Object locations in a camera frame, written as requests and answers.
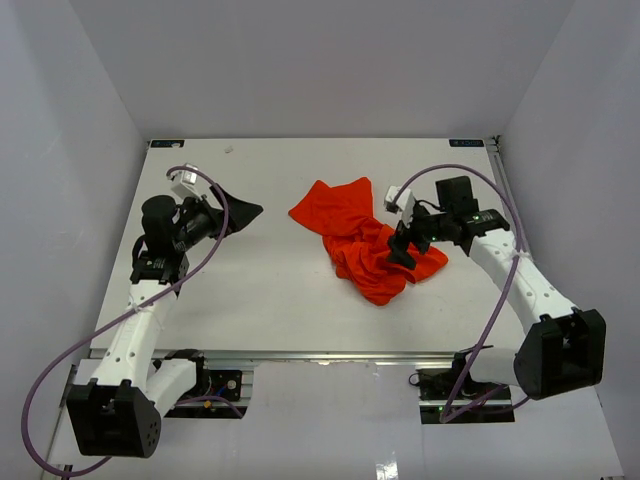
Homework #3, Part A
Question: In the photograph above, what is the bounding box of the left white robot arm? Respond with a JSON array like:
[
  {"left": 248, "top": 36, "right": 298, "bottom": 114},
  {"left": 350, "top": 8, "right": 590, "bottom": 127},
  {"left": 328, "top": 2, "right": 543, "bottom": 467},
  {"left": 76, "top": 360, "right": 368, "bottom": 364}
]
[{"left": 66, "top": 187, "right": 263, "bottom": 458}]

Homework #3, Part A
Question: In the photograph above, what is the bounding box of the left blue table label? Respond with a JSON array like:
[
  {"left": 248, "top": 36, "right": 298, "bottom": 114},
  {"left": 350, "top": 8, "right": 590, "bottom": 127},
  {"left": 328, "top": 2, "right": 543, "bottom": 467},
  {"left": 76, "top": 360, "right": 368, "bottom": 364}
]
[{"left": 149, "top": 139, "right": 185, "bottom": 149}]

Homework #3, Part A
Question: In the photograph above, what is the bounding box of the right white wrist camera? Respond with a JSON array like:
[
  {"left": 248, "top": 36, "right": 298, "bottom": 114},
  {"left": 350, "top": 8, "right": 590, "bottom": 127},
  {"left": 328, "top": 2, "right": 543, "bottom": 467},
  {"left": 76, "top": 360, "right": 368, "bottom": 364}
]
[{"left": 383, "top": 186, "right": 416, "bottom": 227}]

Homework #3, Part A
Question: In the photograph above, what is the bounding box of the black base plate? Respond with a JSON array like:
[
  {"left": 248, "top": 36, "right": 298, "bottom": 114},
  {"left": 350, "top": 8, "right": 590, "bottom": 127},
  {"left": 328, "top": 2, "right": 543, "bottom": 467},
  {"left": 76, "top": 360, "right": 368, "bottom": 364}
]
[
  {"left": 166, "top": 369, "right": 247, "bottom": 420},
  {"left": 408, "top": 352, "right": 516, "bottom": 425}
]

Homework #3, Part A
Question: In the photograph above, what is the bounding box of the blue table label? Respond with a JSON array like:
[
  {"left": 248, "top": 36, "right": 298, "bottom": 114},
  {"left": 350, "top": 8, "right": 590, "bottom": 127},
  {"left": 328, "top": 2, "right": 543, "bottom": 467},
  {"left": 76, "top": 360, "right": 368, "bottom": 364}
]
[
  {"left": 149, "top": 139, "right": 185, "bottom": 149},
  {"left": 449, "top": 139, "right": 484, "bottom": 148}
]

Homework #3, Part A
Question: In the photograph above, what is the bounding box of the right blue table label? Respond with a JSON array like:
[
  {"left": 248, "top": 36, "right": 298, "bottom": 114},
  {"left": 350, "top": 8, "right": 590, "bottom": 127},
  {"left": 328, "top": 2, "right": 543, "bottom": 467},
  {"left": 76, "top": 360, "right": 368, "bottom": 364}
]
[{"left": 449, "top": 139, "right": 484, "bottom": 148}]

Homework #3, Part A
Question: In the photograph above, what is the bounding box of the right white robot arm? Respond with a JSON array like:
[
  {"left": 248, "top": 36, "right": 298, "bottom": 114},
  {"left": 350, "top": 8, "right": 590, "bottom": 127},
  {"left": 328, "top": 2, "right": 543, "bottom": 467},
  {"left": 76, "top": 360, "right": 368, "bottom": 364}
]
[{"left": 384, "top": 176, "right": 606, "bottom": 400}]

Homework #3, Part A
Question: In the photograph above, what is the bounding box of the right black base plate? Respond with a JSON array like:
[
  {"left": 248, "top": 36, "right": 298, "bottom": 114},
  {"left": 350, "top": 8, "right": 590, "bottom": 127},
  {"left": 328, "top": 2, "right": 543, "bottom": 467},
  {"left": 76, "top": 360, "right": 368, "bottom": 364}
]
[{"left": 408, "top": 352, "right": 516, "bottom": 425}]

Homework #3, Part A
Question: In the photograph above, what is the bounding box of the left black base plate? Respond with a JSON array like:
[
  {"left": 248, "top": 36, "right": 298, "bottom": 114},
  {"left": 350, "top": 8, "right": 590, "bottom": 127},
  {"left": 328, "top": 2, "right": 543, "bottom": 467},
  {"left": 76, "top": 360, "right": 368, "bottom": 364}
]
[{"left": 166, "top": 369, "right": 247, "bottom": 420}]

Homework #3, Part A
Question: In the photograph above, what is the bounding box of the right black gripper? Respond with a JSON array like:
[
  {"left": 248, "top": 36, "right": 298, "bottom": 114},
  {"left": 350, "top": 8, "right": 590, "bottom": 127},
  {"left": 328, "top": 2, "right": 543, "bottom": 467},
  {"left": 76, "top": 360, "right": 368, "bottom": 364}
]
[{"left": 385, "top": 203, "right": 452, "bottom": 271}]

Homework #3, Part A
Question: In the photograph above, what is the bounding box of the orange t-shirt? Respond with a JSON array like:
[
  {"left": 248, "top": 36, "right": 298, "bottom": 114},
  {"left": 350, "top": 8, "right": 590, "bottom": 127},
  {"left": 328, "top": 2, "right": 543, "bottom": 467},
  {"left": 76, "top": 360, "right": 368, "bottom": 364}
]
[{"left": 289, "top": 177, "right": 449, "bottom": 306}]

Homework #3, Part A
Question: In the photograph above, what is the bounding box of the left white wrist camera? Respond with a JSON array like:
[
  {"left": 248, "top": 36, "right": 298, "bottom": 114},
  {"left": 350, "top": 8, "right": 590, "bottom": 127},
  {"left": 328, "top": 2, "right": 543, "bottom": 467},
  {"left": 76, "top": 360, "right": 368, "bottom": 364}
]
[{"left": 167, "top": 163, "right": 202, "bottom": 201}]

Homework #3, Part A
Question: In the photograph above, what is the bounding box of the aluminium front rail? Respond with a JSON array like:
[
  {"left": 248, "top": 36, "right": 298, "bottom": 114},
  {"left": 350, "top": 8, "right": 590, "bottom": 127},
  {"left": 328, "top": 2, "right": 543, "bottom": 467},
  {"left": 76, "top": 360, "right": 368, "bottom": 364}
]
[{"left": 87, "top": 349, "right": 474, "bottom": 365}]

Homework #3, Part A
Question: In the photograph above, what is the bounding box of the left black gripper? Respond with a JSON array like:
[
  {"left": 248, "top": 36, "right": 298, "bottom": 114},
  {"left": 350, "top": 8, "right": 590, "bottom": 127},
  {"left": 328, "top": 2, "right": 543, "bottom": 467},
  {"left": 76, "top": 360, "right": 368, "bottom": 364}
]
[{"left": 173, "top": 184, "right": 262, "bottom": 252}]

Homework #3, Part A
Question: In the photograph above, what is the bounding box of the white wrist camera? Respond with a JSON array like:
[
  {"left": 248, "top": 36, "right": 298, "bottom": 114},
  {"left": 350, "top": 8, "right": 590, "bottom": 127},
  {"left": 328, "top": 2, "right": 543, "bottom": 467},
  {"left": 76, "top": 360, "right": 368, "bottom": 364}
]
[
  {"left": 383, "top": 186, "right": 416, "bottom": 227},
  {"left": 167, "top": 163, "right": 202, "bottom": 201}
]

